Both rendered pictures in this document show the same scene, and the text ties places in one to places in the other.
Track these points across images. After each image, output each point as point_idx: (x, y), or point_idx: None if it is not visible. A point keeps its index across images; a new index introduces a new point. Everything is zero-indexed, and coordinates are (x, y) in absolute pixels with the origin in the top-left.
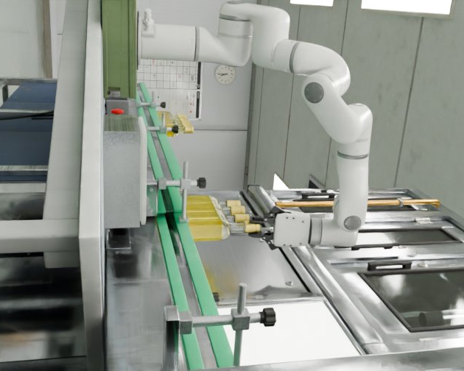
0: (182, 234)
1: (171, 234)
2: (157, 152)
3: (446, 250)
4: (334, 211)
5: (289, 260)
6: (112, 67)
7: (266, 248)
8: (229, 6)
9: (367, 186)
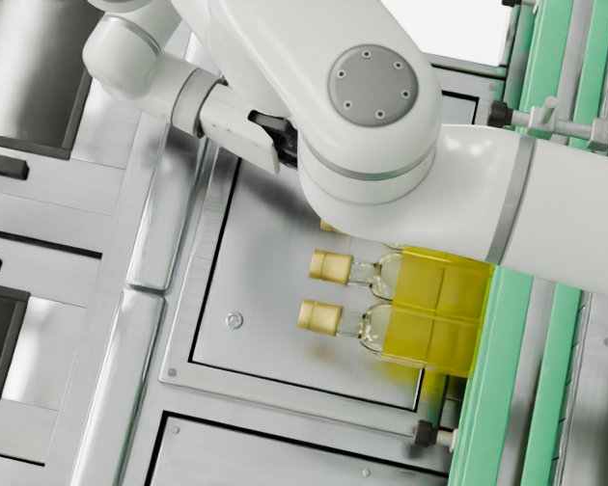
0: (550, 90)
1: (570, 103)
2: (520, 470)
3: None
4: (161, 51)
5: (229, 192)
6: None
7: (246, 274)
8: (423, 63)
9: None
